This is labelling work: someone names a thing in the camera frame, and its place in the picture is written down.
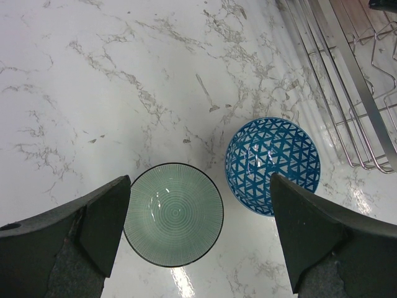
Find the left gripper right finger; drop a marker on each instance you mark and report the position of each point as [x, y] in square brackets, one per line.
[329, 250]

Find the pale green ribbed bowl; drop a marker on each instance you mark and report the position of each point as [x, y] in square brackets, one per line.
[175, 215]

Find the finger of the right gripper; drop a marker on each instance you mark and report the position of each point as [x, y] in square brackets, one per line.
[383, 5]

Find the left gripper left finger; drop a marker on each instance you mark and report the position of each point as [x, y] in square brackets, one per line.
[67, 251]

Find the blue triangle pattern bowl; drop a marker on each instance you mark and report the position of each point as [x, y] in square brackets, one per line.
[265, 146]

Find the metal wire dish rack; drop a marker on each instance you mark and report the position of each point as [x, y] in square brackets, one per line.
[351, 51]

